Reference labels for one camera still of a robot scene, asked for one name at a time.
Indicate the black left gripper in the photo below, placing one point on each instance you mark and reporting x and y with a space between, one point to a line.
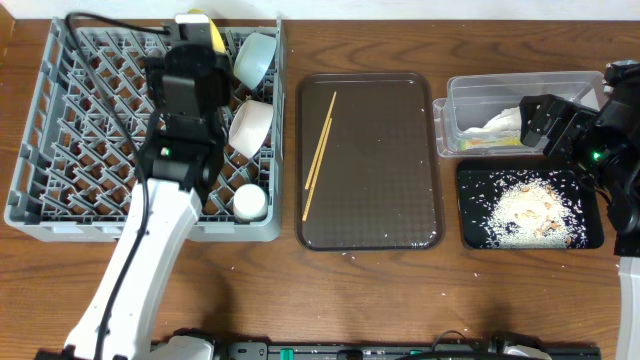
187 55

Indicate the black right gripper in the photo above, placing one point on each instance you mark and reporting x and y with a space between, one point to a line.
575 122

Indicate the white tissue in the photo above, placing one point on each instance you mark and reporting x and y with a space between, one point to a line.
508 120

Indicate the yellow round plate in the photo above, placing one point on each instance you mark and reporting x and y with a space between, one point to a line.
216 35

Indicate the pink bowl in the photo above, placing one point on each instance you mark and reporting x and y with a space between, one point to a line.
250 127

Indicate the light blue bowl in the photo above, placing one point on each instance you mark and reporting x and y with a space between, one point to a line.
254 58

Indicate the green yellow snack wrapper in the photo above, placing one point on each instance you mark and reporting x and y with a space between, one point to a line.
480 143

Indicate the white paper cup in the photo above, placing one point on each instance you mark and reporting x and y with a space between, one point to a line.
250 203

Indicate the wooden chopstick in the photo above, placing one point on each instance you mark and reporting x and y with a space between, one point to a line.
316 175
320 142

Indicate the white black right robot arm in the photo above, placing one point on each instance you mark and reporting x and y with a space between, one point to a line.
617 177

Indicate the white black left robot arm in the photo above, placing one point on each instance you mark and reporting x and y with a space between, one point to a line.
176 167

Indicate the spilled rice food waste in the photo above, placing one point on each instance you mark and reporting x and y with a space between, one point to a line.
535 212

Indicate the clear plastic container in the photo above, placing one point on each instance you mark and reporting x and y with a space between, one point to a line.
472 101

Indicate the black rectangular bin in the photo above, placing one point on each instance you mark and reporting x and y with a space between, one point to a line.
475 200

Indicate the grey plastic dish rack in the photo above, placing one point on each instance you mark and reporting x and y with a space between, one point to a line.
74 172

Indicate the dark brown serving tray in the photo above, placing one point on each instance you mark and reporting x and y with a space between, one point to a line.
378 186

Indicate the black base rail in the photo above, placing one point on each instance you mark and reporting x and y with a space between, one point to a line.
500 346

